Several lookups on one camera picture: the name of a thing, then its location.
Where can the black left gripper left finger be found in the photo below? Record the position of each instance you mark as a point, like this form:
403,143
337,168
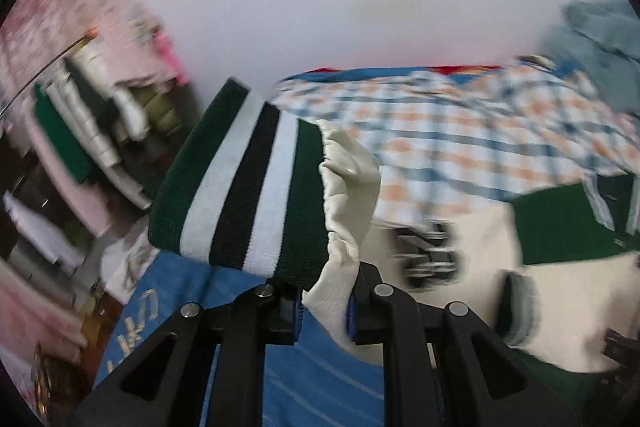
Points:
202,366

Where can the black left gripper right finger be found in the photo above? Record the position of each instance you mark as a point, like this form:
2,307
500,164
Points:
445,366

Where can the green and cream varsity jacket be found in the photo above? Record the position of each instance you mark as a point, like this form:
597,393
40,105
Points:
259,189

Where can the clothes rack with hanging garments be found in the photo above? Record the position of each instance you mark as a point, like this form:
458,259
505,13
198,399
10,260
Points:
103,116

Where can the blue striped bed sheet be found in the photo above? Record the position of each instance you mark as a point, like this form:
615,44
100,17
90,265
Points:
313,383

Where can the plaid patterned quilt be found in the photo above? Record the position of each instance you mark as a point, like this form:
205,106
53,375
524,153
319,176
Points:
449,144

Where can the grey-blue garment on bed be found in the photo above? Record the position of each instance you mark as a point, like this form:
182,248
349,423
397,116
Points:
602,40

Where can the pink floral curtain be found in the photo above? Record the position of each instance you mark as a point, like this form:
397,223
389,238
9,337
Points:
34,32

